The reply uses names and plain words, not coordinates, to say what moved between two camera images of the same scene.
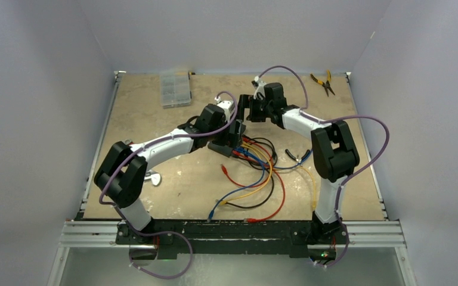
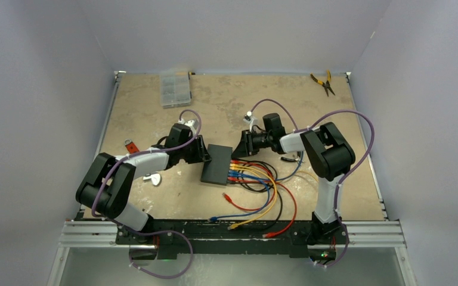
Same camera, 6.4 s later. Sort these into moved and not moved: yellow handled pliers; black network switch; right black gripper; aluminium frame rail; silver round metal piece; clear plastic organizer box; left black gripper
Moved: black network switch; right black gripper; left black gripper
Not moved: aluminium frame rail; yellow handled pliers; silver round metal piece; clear plastic organizer box
